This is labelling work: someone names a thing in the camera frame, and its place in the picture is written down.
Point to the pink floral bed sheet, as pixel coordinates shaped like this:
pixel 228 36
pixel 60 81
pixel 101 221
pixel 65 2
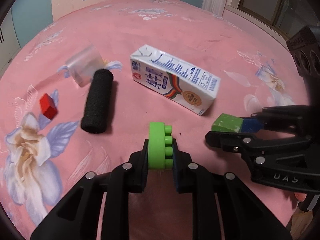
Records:
pixel 41 159

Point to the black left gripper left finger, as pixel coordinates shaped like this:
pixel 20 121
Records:
pixel 97 206

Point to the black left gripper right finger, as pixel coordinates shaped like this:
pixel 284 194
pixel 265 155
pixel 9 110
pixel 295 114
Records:
pixel 223 206

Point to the white wardrobe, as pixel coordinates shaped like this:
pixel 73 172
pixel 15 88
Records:
pixel 9 45

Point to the clear plastic cup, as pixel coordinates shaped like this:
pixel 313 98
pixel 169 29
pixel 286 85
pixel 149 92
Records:
pixel 84 64

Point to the red block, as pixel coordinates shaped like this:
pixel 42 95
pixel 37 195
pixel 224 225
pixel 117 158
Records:
pixel 48 108

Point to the black foam roll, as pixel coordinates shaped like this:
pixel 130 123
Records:
pixel 97 105

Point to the green cube block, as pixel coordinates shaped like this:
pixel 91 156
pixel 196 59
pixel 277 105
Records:
pixel 227 123

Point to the white milk carton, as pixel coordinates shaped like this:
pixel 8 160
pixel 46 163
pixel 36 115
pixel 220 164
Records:
pixel 176 79

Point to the dark framed window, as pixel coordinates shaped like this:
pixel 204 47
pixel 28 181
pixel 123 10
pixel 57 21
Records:
pixel 285 17

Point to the green toy brick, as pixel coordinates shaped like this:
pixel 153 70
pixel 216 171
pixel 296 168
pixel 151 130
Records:
pixel 160 151

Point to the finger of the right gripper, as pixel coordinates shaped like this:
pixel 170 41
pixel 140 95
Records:
pixel 248 144
pixel 287 119

